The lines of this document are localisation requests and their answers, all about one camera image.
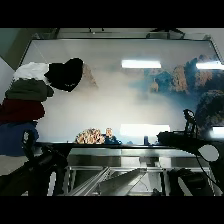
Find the black garment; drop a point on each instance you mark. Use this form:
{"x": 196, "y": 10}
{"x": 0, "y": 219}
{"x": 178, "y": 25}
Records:
{"x": 65, "y": 75}

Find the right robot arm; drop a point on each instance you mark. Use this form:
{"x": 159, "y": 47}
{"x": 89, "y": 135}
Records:
{"x": 186, "y": 143}

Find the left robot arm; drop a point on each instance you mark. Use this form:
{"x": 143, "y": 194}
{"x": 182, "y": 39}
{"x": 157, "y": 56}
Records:
{"x": 31, "y": 175}

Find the grey-green garment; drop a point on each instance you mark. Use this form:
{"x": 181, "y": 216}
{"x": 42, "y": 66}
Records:
{"x": 28, "y": 90}

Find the dark red garment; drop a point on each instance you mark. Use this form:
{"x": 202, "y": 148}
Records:
{"x": 20, "y": 110}

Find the white garment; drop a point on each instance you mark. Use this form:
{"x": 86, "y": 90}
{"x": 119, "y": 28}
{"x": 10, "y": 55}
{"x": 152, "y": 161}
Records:
{"x": 30, "y": 70}

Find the blue garment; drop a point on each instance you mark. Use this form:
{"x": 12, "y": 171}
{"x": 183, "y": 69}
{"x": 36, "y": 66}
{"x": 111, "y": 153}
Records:
{"x": 13, "y": 138}

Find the silver frame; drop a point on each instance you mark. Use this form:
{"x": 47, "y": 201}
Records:
{"x": 115, "y": 181}

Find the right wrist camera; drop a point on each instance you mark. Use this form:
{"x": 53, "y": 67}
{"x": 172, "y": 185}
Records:
{"x": 190, "y": 120}

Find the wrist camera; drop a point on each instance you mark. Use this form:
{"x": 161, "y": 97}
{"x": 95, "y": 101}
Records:
{"x": 28, "y": 141}
{"x": 190, "y": 120}

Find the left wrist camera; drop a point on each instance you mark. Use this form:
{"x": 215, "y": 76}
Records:
{"x": 28, "y": 141}

